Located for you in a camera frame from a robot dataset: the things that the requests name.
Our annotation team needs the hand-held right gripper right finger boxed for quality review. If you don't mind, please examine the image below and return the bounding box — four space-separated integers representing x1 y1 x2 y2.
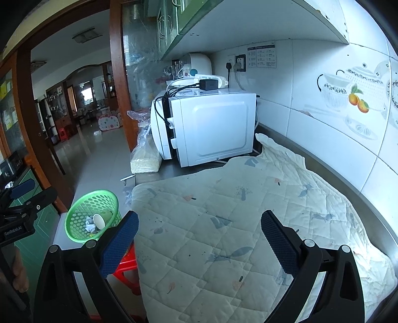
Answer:
260 209 365 323

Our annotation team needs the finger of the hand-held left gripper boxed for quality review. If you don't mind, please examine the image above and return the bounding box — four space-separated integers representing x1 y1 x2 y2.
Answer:
6 189 58 218
0 179 35 205

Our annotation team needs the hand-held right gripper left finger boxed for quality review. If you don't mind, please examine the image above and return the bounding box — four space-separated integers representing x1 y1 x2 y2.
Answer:
33 210 139 323

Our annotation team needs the green plastic mesh basket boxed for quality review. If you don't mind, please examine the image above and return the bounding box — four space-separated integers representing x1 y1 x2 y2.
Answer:
65 189 122 243

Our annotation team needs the person's left hand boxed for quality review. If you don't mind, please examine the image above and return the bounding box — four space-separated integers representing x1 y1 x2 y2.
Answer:
12 248 31 293

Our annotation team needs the black box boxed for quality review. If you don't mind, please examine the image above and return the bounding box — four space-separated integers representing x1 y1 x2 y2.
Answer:
0 154 25 179

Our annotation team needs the green base cabinet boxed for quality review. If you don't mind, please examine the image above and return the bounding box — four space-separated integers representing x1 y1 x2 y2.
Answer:
0 168 60 311

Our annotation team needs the dark wooden table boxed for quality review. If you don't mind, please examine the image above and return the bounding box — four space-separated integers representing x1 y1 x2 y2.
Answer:
44 137 66 175

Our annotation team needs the white quilted printed cloth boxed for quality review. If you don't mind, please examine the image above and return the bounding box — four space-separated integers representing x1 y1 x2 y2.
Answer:
123 133 398 323

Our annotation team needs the glass door cabinet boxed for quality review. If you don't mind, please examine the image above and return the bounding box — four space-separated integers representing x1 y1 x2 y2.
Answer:
0 67 30 162

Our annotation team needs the clear bag of rice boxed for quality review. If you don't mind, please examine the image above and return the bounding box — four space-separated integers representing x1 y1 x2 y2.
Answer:
127 110 164 174

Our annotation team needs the dark wooden display cabinet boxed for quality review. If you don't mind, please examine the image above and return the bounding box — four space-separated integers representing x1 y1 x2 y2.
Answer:
46 81 75 125

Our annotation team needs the polka dot play tent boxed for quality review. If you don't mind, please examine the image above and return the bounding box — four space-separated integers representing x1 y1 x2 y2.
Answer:
98 113 123 131

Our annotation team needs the white microwave oven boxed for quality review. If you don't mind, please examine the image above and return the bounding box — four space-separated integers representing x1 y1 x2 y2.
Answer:
150 88 258 168

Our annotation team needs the ceiling light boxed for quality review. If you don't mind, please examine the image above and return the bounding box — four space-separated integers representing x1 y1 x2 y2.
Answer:
72 28 103 43

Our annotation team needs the white power strip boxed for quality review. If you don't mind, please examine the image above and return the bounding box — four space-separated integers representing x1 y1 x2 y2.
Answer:
193 73 229 89

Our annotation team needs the clear glass cup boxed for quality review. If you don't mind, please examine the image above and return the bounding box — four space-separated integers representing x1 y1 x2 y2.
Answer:
171 60 184 80

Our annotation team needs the white water purifier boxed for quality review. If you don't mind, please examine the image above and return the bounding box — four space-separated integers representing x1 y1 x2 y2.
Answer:
183 53 212 78

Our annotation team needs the wooden door frame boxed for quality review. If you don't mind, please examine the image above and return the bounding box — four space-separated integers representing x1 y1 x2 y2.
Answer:
0 0 139 215

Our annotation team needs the black cable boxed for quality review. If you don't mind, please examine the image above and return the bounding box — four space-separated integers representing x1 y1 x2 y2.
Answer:
153 83 201 128

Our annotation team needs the wall socket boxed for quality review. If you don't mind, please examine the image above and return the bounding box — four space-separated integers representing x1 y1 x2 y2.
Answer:
226 54 247 73

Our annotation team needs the wall notice sheet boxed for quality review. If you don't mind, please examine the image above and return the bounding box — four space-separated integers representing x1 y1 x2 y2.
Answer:
247 44 277 69

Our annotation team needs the green wall cabinet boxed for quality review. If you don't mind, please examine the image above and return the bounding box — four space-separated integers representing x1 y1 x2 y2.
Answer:
146 0 350 61

